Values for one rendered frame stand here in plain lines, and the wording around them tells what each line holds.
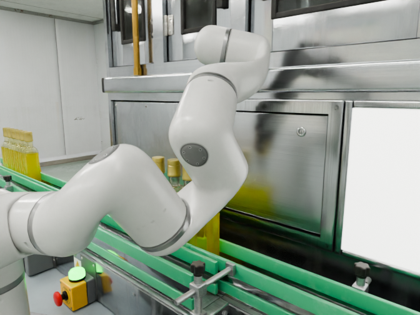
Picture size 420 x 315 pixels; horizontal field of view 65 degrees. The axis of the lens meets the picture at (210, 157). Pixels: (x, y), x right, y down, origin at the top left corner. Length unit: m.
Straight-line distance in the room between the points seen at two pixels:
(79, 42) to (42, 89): 1.19
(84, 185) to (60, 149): 6.68
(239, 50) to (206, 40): 0.06
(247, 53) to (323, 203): 0.37
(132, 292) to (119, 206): 0.52
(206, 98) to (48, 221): 0.24
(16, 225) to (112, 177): 0.16
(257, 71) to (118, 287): 0.65
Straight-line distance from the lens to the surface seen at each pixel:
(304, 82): 0.79
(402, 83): 0.72
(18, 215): 0.49
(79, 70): 7.21
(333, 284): 0.75
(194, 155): 0.42
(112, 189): 0.37
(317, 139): 0.78
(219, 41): 0.64
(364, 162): 0.74
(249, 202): 0.90
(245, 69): 0.55
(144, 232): 0.43
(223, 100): 0.46
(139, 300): 0.88
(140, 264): 0.87
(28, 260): 1.25
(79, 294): 1.04
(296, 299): 0.71
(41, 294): 1.18
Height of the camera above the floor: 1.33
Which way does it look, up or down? 11 degrees down
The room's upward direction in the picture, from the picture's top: straight up
